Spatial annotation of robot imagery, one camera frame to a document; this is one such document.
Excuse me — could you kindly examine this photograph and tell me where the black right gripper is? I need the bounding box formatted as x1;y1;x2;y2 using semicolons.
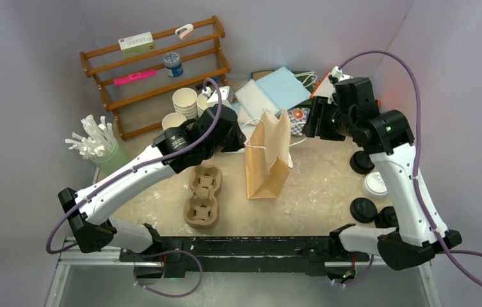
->
303;96;357;142

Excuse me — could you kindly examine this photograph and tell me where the kraft brown paper bag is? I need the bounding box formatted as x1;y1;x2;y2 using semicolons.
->
245;109;294;200

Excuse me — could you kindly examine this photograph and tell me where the white paper cup stack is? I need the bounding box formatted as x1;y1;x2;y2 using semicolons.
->
172;88;198;119

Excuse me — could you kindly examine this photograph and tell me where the brown pulp cup carrier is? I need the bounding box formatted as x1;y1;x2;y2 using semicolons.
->
183;165;223;230

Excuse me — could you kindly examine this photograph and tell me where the orange paper bag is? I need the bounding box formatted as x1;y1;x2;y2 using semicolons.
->
310;72;335;98

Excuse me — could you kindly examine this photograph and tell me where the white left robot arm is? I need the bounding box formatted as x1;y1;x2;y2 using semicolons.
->
58;79;246;262

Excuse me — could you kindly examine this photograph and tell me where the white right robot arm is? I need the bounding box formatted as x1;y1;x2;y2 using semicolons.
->
303;77;462;271

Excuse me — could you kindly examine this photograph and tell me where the white coffee cup lid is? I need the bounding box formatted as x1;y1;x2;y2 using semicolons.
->
362;171;388;198

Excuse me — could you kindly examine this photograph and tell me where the checkered blue white bag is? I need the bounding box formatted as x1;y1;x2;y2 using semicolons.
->
287;107;310;136

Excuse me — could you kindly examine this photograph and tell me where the light blue paper bag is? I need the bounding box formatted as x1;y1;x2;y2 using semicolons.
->
235;67;312;119

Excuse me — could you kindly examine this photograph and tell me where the black blue marker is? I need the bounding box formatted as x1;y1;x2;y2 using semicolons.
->
195;76;220;91

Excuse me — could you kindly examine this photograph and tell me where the blue white jar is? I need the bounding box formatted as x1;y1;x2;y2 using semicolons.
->
163;52;183;77

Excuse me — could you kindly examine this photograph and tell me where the pink highlighter marker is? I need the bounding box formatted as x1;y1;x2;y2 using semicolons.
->
113;70;156;86

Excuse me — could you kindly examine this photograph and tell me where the wooden shelf rack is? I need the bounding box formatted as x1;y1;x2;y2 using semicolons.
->
79;16;232;141

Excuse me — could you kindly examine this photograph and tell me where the pink white small device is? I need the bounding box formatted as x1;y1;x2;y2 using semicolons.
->
175;24;194;41

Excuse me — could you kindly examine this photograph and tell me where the white green box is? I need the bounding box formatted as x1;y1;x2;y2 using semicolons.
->
118;32;156;58

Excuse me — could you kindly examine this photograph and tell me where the green cup with straws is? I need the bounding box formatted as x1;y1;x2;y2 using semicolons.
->
65;114;131;175

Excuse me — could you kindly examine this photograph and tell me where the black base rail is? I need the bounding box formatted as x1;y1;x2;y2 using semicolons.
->
120;235;370;278

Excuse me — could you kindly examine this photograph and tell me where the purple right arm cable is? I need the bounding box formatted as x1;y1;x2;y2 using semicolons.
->
330;51;482;295

